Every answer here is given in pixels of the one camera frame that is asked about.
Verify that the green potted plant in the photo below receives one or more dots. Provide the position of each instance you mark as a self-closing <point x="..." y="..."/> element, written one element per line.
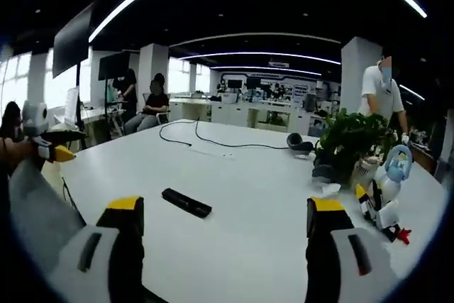
<point x="351" y="136"/>

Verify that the crumpled white paper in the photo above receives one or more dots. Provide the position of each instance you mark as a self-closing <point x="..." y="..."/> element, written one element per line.
<point x="328" y="189"/>

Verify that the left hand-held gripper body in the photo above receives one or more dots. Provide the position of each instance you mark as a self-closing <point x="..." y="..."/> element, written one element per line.
<point x="35" y="118"/>

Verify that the glass plant vase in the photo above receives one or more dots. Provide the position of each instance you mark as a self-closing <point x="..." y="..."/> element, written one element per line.
<point x="365" y="171"/>

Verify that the black remote control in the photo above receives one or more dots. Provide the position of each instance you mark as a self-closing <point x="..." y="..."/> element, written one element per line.
<point x="186" y="203"/>

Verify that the small black monitor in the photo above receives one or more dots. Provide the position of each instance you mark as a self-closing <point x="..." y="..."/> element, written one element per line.
<point x="113" y="65"/>

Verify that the white square pillar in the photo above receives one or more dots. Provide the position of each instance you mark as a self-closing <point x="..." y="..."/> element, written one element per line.
<point x="354" y="69"/>

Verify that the long ceiling light strip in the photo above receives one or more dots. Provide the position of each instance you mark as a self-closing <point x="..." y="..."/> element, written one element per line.
<point x="117" y="8"/>

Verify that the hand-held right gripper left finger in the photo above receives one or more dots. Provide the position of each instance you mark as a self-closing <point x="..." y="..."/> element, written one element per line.
<point x="120" y="253"/>

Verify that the large black monitor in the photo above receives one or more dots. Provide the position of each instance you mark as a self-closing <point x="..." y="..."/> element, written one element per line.
<point x="72" y="44"/>

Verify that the white lab counter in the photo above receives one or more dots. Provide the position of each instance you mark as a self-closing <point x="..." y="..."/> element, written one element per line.
<point x="230" y="109"/>

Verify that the white and blue toy robot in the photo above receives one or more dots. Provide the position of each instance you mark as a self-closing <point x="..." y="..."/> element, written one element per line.
<point x="388" y="182"/>

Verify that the black monitor stand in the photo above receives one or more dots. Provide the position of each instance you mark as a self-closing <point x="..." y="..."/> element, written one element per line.
<point x="81" y="111"/>

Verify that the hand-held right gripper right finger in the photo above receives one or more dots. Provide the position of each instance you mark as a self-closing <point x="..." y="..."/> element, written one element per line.
<point x="326" y="253"/>

